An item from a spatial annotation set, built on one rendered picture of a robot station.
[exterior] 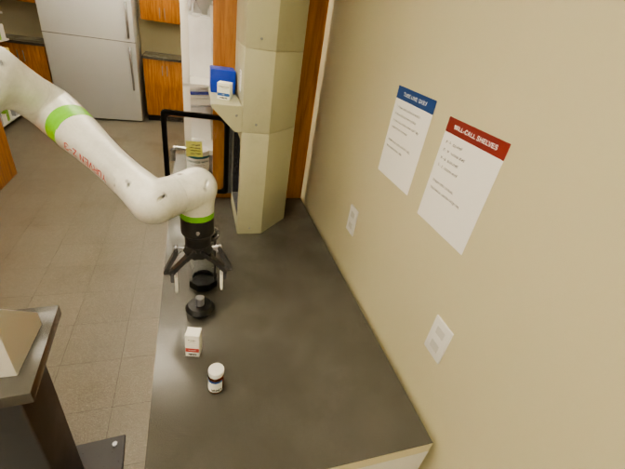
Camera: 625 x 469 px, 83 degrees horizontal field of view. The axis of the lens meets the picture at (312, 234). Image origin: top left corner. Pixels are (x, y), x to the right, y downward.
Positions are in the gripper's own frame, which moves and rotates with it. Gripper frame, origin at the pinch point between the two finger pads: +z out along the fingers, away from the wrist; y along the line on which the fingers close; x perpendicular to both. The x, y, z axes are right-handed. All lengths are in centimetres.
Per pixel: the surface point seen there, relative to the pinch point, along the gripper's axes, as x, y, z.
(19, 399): 23, 43, 13
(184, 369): 22.4, 4.7, 11.4
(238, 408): 36.9, -8.8, 11.4
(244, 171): -48, -19, -19
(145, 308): -105, 35, 105
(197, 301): 1.1, 0.7, 5.7
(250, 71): -48, -20, -58
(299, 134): -85, -52, -25
